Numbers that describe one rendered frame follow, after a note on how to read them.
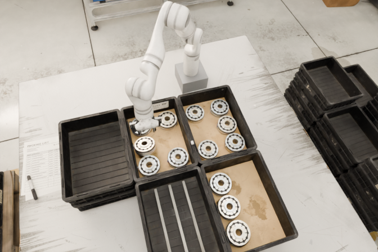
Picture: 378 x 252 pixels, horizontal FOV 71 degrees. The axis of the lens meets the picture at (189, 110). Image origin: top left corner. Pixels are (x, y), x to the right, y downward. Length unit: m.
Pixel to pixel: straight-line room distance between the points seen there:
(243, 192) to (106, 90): 1.03
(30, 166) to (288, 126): 1.47
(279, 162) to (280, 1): 2.61
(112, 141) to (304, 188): 1.04
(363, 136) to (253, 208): 1.27
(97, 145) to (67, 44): 1.91
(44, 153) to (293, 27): 2.90
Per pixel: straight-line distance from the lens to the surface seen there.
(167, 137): 1.40
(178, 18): 1.02
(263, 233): 1.32
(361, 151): 2.28
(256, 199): 1.34
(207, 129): 1.43
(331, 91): 2.30
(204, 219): 1.28
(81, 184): 1.38
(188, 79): 1.64
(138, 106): 0.99
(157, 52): 0.96
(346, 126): 2.32
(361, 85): 2.82
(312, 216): 1.57
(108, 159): 1.39
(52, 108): 1.79
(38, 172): 1.63
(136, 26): 3.21
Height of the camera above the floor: 2.09
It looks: 58 degrees down
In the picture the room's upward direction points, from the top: 5 degrees clockwise
